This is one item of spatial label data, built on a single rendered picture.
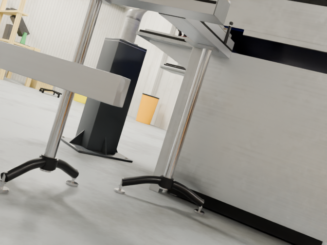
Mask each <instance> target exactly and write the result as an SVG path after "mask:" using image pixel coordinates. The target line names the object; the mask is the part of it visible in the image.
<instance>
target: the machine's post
mask: <svg viewBox="0 0 327 245"><path fill-rule="evenodd" d="M201 53H202V49H201V48H196V47H193V49H192V51H191V55H190V58H189V61H188V64H187V67H186V71H185V74H184V77H183V80H182V84H181V87H180V90H179V93H178V96H177V100H176V103H175V106H174V109H173V112H172V116H171V119H170V122H169V125H168V128H167V132H166V135H165V138H164V141H163V145H162V148H161V151H160V154H159V157H158V161H157V164H156V167H155V170H154V173H153V175H154V176H161V175H164V171H165V168H166V165H167V162H168V159H169V155H170V152H171V149H172V146H173V143H174V139H175V136H176V133H177V130H178V127H179V124H180V121H181V118H182V114H183V111H184V107H185V104H186V101H187V98H188V95H189V91H190V88H191V85H192V82H193V79H194V76H195V73H196V70H197V66H198V63H199V60H200V56H201ZM149 189H150V190H153V191H155V192H157V193H160V192H163V190H162V189H160V187H159V185H158V184H150V186H149Z"/></svg>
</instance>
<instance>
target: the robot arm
mask: <svg viewBox="0 0 327 245"><path fill-rule="evenodd" d="M147 11H148V10H144V9H139V8H138V9H130V10H128V12H127V15H126V18H125V22H124V25H123V28H122V31H121V34H120V39H122V40H125V41H127V42H130V43H132V44H135V43H134V42H135V39H136V36H137V35H136V32H137V31H138V30H139V27H140V23H141V20H142V17H143V15H144V14H145V13H146V12H147ZM178 31H179V34H178V36H181V35H182V32H181V31H180V30H179V29H178ZM135 45H137V46H138V44H135Z"/></svg>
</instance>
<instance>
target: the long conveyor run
mask: <svg viewBox="0 0 327 245"><path fill-rule="evenodd" d="M109 1H111V3H115V4H119V5H124V6H129V7H134V8H139V9H144V10H149V11H153V12H158V13H163V14H168V15H173V16H178V17H182V18H189V19H193V20H198V21H203V22H208V23H213V24H218V25H223V26H224V23H225V20H226V17H227V14H228V10H229V7H230V3H231V2H230V1H229V0H109Z"/></svg>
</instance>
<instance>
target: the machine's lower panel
mask: <svg viewBox="0 0 327 245"><path fill-rule="evenodd" d="M173 179H174V180H175V181H177V182H179V183H181V184H183V185H185V186H186V187H188V188H189V189H192V190H194V191H197V192H199V193H202V194H204V195H207V196H209V197H212V198H214V199H217V200H219V201H222V202H224V203H227V204H229V205H232V206H234V207H237V208H239V209H242V210H245V211H247V212H250V213H252V214H255V215H257V216H260V217H262V218H265V219H267V220H270V221H272V222H275V223H277V224H280V225H283V226H285V227H288V228H290V229H293V230H295V231H298V232H300V233H303V234H305V235H307V236H310V237H313V238H315V239H318V240H320V241H323V242H325V243H327V74H325V73H320V72H316V71H312V70H307V69H302V68H298V67H293V66H289V65H285V64H280V63H276V62H272V61H268V60H264V59H259V58H255V57H250V56H246V55H242V54H238V53H234V52H232V53H231V56H230V58H225V57H220V56H216V55H211V57H210V60H209V64H208V67H207V70H206V73H205V76H204V80H203V83H202V85H201V89H200V92H199V96H198V99H197V102H196V105H195V108H194V112H193V115H192V118H191V121H190V124H189V127H188V130H187V133H186V137H185V140H184V143H183V146H182V150H181V153H180V156H179V159H178V163H177V166H176V169H175V172H174V175H173Z"/></svg>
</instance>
